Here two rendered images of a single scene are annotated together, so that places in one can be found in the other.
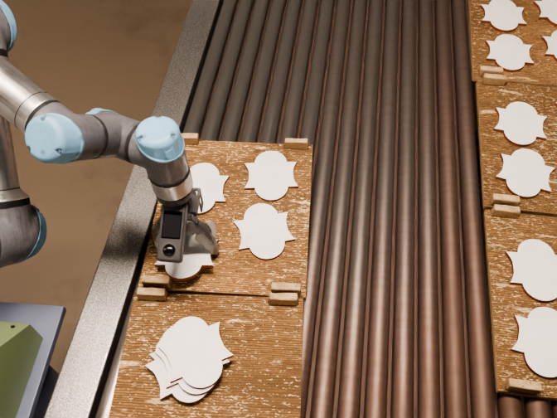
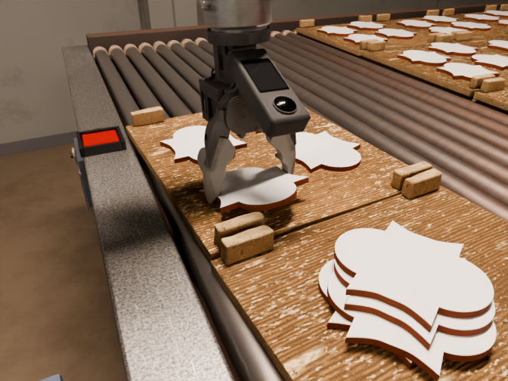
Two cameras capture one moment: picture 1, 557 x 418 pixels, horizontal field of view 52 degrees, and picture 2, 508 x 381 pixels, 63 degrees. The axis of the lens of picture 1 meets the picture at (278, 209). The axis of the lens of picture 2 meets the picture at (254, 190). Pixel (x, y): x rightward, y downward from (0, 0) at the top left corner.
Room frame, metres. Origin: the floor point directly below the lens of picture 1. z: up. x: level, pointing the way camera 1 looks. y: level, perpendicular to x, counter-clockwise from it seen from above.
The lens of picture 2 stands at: (0.22, 0.45, 1.23)
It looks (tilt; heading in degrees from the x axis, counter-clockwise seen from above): 32 degrees down; 327
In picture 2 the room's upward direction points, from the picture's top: straight up
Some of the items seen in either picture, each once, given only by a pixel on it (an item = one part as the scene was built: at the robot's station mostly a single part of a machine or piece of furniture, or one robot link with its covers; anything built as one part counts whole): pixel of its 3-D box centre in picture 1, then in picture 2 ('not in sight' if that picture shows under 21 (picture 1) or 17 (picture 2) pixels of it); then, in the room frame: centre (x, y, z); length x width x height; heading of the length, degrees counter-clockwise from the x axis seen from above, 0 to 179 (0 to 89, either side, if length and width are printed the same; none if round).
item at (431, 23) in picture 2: not in sight; (443, 25); (1.25, -1.09, 0.94); 0.41 x 0.35 x 0.04; 171
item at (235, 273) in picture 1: (232, 212); (261, 153); (0.73, 0.10, 0.93); 0.41 x 0.35 x 0.02; 175
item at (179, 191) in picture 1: (170, 180); (235, 8); (0.65, 0.20, 1.17); 0.08 x 0.08 x 0.05
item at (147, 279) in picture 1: (157, 281); (240, 229); (0.55, 0.26, 0.95); 0.06 x 0.02 x 0.03; 85
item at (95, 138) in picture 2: not in sight; (100, 141); (0.94, 0.31, 0.92); 0.06 x 0.06 x 0.01; 81
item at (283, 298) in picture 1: (283, 298); (422, 183); (0.50, 0.00, 0.95); 0.06 x 0.02 x 0.03; 86
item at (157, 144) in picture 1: (161, 150); not in sight; (0.65, 0.20, 1.25); 0.09 x 0.08 x 0.11; 63
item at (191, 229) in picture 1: (179, 203); (238, 80); (0.65, 0.19, 1.09); 0.09 x 0.08 x 0.12; 175
